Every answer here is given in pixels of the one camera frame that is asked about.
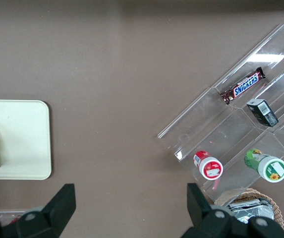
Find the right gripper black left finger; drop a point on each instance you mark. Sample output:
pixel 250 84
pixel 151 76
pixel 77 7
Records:
pixel 57 205

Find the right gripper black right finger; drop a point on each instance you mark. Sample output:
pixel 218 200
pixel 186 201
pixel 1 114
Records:
pixel 198 205

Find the light tan wicker basket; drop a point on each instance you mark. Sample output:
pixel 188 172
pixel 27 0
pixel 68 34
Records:
pixel 250 193

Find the cream plastic tray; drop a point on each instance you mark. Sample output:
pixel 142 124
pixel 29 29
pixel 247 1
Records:
pixel 25 138

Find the red white-lidded cup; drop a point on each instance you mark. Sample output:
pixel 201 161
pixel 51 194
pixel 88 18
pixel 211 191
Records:
pixel 210 166

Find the silver foil packet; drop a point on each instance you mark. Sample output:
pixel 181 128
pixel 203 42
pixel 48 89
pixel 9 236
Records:
pixel 245 210

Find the green white-lidded cup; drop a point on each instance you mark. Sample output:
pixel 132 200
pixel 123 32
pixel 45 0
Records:
pixel 268 166

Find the clear acrylic tiered stand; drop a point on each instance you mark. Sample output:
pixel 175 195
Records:
pixel 193 119

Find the small black box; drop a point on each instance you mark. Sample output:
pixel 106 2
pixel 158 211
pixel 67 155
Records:
pixel 262 112

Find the Snickers chocolate bar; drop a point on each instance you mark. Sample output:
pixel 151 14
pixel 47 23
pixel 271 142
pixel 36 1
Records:
pixel 244 85

